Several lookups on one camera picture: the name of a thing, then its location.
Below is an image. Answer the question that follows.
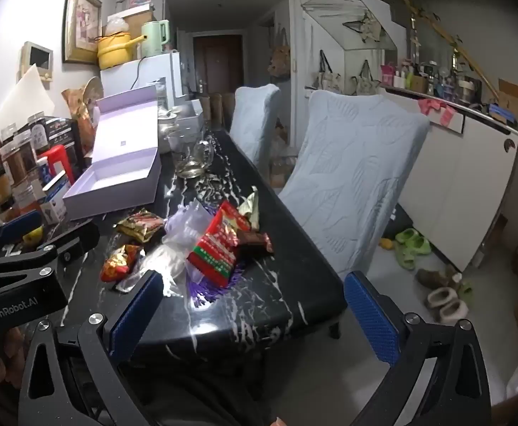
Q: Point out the white ceramic teapot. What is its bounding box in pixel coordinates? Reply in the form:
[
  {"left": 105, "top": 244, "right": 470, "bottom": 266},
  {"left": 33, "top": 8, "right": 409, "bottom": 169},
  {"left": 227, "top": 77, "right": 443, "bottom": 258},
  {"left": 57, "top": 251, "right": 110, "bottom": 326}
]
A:
[{"left": 158, "top": 106, "right": 180, "bottom": 136}]

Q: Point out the white fridge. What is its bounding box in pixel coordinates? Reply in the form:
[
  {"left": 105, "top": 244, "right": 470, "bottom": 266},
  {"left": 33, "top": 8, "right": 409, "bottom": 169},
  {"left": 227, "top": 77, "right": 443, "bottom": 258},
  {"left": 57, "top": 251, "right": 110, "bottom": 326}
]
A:
[{"left": 100, "top": 51, "right": 182, "bottom": 107}]

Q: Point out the round woven mat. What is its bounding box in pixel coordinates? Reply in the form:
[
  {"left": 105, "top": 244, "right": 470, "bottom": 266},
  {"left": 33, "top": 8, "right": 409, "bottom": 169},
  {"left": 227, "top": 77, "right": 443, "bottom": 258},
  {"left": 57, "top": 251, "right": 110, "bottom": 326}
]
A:
[{"left": 83, "top": 76, "right": 105, "bottom": 103}]

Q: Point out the brown printed paper bag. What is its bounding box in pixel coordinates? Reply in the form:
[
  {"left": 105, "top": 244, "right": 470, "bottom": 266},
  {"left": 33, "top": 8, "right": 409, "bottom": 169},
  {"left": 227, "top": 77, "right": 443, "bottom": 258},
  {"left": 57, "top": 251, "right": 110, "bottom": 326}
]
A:
[{"left": 61, "top": 85, "right": 97, "bottom": 152}]

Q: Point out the brown yellow snack packet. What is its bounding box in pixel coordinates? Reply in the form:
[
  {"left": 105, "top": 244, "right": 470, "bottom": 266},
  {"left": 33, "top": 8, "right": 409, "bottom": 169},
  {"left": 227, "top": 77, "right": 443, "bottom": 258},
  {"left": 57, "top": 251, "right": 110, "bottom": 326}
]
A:
[{"left": 116, "top": 208, "right": 168, "bottom": 244}]

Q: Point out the green kettle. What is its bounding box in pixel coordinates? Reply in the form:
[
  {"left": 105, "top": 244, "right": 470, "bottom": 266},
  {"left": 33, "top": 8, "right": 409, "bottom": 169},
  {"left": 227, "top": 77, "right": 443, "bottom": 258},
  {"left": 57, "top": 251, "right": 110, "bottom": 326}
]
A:
[{"left": 141, "top": 20, "right": 171, "bottom": 55}]

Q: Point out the dark brown snack packet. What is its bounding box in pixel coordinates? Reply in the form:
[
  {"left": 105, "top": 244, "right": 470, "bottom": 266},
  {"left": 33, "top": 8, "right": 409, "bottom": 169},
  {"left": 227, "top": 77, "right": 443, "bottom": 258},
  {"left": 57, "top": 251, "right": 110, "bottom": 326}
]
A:
[{"left": 236, "top": 230, "right": 274, "bottom": 256}]

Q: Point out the brown shoe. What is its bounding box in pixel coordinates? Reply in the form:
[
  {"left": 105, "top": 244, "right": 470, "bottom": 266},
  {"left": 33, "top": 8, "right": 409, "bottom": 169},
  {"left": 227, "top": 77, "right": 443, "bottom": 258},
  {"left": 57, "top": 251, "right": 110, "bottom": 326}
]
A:
[{"left": 415, "top": 268, "right": 459, "bottom": 291}]

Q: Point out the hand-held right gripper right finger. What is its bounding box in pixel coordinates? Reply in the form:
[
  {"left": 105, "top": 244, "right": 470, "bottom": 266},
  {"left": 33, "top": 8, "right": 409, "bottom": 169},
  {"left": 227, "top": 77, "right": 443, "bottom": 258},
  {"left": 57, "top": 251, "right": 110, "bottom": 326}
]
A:
[{"left": 343, "top": 271, "right": 492, "bottom": 426}]

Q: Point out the pink cloth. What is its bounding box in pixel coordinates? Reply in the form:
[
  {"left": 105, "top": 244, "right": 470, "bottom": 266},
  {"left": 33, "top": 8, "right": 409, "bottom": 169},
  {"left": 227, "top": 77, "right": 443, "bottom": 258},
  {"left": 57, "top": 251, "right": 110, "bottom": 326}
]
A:
[{"left": 419, "top": 98, "right": 457, "bottom": 126}]

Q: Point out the straw bag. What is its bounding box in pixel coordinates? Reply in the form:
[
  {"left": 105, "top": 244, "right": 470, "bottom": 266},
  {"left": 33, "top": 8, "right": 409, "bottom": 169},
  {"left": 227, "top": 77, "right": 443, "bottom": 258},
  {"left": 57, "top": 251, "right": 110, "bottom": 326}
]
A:
[{"left": 268, "top": 44, "right": 291, "bottom": 81}]

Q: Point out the yellow pot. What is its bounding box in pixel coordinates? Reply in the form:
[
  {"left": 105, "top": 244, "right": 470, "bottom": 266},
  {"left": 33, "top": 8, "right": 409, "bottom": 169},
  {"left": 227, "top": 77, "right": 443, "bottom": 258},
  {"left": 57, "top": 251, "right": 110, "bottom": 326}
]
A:
[{"left": 97, "top": 32, "right": 146, "bottom": 70}]

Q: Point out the red plastic container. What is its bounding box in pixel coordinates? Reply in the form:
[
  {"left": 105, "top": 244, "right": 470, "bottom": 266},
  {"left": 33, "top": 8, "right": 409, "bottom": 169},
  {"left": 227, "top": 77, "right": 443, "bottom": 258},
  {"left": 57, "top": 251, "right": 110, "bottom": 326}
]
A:
[{"left": 37, "top": 144, "right": 82, "bottom": 185}]

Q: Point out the row of cosmetic bottles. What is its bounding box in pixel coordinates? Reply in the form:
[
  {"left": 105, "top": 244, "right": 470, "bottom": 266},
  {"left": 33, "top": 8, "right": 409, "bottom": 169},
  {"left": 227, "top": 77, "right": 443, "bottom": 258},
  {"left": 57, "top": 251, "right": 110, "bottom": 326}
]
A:
[{"left": 381, "top": 60, "right": 486, "bottom": 98}]

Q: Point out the brown door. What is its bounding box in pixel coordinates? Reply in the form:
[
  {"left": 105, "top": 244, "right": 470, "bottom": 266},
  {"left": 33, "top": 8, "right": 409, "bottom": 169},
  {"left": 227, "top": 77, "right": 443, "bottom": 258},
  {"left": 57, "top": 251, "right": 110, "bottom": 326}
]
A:
[{"left": 192, "top": 34, "right": 244, "bottom": 96}]

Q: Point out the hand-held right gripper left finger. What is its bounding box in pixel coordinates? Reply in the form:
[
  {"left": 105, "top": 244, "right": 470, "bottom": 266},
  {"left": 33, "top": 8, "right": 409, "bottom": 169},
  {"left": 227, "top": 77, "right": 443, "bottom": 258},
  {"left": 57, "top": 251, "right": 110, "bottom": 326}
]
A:
[{"left": 18, "top": 270, "right": 180, "bottom": 426}]

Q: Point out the large grey covered chair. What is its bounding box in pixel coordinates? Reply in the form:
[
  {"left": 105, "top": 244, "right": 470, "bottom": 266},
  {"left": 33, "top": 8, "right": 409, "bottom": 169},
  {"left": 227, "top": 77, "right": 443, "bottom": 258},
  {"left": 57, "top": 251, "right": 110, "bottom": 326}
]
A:
[{"left": 279, "top": 90, "right": 430, "bottom": 280}]

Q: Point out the open cardboard box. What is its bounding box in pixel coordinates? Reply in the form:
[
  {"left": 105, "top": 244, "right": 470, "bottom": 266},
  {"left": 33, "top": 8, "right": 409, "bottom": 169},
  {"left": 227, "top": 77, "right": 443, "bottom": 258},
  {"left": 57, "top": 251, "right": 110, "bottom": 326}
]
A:
[{"left": 497, "top": 79, "right": 518, "bottom": 117}]

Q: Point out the black power cable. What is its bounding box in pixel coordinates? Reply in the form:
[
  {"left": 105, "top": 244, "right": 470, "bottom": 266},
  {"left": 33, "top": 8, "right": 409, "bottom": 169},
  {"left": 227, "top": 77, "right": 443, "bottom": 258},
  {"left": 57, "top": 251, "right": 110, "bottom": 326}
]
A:
[{"left": 132, "top": 55, "right": 146, "bottom": 94}]

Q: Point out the glass mug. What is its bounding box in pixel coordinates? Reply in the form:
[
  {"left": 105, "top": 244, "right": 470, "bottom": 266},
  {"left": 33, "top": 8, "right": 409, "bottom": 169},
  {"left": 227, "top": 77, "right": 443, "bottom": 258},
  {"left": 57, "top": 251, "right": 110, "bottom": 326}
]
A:
[{"left": 168, "top": 131, "right": 215, "bottom": 179}]

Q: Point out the white cabinet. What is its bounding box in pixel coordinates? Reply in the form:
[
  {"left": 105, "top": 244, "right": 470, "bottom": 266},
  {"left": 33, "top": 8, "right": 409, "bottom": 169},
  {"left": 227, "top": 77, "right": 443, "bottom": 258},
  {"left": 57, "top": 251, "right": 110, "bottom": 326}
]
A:
[{"left": 381, "top": 86, "right": 518, "bottom": 273}]

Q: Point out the gold green snack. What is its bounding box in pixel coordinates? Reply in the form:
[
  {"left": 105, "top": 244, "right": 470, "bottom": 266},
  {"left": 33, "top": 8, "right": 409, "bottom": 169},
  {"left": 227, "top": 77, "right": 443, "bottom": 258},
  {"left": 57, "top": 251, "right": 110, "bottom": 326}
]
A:
[{"left": 236, "top": 185, "right": 262, "bottom": 231}]

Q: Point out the red yellow candy packet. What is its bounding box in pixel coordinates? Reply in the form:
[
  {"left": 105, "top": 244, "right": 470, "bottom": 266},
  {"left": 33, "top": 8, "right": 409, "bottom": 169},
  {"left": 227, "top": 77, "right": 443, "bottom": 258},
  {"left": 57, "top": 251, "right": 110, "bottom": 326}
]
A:
[{"left": 100, "top": 243, "right": 144, "bottom": 283}]

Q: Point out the white board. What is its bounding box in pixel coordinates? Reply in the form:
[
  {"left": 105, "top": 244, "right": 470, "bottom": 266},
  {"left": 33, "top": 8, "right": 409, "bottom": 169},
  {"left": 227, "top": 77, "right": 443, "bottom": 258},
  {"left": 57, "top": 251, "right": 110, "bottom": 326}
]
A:
[{"left": 0, "top": 64, "right": 56, "bottom": 129}]

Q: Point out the lavender gift box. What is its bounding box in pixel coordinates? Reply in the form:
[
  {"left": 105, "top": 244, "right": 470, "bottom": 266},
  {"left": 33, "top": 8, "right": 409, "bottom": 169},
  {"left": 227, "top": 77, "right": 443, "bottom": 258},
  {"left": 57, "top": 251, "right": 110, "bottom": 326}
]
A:
[{"left": 62, "top": 84, "right": 163, "bottom": 222}]

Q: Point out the small grey covered chair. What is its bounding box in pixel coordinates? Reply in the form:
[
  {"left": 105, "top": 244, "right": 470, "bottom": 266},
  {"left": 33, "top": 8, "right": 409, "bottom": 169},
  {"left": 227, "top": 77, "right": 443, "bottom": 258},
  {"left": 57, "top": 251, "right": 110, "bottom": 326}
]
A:
[{"left": 229, "top": 84, "right": 282, "bottom": 169}]

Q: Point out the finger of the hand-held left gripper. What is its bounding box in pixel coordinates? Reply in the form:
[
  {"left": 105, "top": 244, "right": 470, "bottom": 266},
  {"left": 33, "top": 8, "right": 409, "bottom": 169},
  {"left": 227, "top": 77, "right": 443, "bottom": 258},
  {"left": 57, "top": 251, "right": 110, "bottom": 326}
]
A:
[
  {"left": 0, "top": 209, "right": 43, "bottom": 256},
  {"left": 0, "top": 221, "right": 101, "bottom": 285}
]

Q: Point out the white blue carton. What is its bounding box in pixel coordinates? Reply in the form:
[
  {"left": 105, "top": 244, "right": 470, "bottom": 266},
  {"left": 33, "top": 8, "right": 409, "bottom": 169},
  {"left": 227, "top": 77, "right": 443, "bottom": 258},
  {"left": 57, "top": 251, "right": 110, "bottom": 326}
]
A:
[{"left": 41, "top": 173, "right": 75, "bottom": 223}]

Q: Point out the brown fuzzy slipper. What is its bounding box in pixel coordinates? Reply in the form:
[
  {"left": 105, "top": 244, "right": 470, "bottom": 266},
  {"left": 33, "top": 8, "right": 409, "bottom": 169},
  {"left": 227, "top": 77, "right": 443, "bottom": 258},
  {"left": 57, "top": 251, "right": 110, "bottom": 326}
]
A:
[
  {"left": 425, "top": 288, "right": 458, "bottom": 310},
  {"left": 438, "top": 299, "right": 469, "bottom": 326}
]

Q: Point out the white appliance box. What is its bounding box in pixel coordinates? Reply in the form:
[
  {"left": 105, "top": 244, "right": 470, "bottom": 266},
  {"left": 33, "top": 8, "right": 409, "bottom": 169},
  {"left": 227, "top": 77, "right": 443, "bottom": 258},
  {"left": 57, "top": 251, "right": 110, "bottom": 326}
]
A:
[{"left": 170, "top": 100, "right": 205, "bottom": 131}]

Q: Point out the canvas tote bag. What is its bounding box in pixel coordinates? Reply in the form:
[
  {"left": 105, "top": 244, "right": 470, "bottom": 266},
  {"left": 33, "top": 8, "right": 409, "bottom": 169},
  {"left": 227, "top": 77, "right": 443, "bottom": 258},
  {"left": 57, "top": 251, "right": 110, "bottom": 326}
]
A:
[
  {"left": 352, "top": 60, "right": 379, "bottom": 96},
  {"left": 316, "top": 51, "right": 344, "bottom": 94}
]

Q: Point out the white intercom panel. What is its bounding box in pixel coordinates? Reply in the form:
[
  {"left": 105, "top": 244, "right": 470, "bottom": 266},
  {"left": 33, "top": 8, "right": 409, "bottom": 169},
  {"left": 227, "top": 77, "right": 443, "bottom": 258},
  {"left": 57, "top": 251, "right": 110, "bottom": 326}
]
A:
[{"left": 20, "top": 41, "right": 54, "bottom": 81}]

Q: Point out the framed picture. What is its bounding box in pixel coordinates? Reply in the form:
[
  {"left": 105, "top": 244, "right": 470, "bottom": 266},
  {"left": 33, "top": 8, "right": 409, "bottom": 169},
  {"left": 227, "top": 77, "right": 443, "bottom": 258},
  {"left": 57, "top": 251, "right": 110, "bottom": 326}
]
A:
[{"left": 62, "top": 0, "right": 103, "bottom": 65}]

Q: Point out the clear bag of white cord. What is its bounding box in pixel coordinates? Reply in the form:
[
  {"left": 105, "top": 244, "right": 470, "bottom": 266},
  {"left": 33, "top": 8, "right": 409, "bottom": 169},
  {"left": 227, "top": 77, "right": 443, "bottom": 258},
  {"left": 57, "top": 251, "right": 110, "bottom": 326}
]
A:
[{"left": 117, "top": 242, "right": 197, "bottom": 298}]

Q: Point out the group of spice jars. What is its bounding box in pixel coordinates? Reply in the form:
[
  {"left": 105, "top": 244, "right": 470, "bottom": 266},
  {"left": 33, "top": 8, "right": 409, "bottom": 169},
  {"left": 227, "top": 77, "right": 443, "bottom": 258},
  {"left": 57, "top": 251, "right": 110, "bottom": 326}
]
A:
[{"left": 0, "top": 113, "right": 49, "bottom": 227}]

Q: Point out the long red snack packet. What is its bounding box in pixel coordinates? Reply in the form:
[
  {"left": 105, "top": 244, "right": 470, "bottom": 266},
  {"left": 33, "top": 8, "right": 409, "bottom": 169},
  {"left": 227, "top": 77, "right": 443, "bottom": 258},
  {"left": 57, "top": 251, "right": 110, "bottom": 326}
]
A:
[{"left": 188, "top": 201, "right": 253, "bottom": 289}]

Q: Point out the bamboo pole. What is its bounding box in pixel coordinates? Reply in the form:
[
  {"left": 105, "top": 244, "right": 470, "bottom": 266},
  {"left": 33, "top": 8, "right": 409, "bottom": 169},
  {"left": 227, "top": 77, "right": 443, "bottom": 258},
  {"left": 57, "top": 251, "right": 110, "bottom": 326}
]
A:
[{"left": 398, "top": 0, "right": 518, "bottom": 167}]

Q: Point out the black coffee bag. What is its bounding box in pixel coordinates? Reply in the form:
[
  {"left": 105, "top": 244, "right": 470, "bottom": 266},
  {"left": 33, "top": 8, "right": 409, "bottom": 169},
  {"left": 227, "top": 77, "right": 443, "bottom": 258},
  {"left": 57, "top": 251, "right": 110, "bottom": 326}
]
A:
[{"left": 32, "top": 118, "right": 84, "bottom": 174}]

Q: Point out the cardboard box on fridge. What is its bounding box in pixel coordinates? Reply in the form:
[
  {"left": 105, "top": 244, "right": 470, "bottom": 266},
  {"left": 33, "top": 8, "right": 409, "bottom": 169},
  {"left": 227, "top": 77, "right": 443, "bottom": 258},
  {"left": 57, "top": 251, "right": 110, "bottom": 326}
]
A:
[{"left": 121, "top": 4, "right": 153, "bottom": 36}]

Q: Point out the purple tassel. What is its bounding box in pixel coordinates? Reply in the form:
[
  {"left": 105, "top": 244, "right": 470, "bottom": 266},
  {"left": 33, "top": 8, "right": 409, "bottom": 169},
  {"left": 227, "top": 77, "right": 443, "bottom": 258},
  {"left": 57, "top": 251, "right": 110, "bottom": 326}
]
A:
[{"left": 188, "top": 266, "right": 242, "bottom": 309}]

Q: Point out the person's left hand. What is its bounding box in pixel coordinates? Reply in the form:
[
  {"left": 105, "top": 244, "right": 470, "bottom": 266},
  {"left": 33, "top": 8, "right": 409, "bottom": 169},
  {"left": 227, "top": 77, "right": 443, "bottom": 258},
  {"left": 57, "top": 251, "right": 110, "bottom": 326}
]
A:
[{"left": 0, "top": 326, "right": 28, "bottom": 391}]

